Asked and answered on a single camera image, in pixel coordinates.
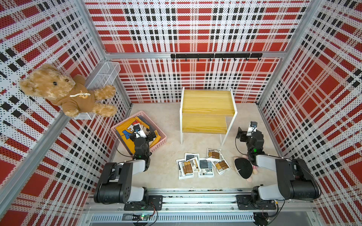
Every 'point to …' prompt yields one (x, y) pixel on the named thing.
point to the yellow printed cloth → (126, 128)
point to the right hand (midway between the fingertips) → (248, 127)
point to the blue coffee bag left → (181, 176)
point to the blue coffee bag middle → (190, 156)
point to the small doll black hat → (243, 167)
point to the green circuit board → (141, 217)
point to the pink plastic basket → (157, 143)
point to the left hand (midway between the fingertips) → (146, 127)
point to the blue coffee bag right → (207, 168)
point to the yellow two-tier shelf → (205, 112)
